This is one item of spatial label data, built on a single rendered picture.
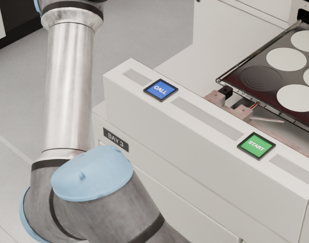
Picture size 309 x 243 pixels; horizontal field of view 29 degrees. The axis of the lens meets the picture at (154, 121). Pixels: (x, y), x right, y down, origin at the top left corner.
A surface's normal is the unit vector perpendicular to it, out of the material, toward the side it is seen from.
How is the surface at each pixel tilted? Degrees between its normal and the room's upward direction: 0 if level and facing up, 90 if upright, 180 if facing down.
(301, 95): 0
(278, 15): 90
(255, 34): 0
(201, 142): 90
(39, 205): 62
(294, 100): 0
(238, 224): 90
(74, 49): 36
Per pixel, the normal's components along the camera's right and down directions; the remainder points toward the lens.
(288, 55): -0.01, -0.75
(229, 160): -0.69, 0.49
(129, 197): 0.54, -0.22
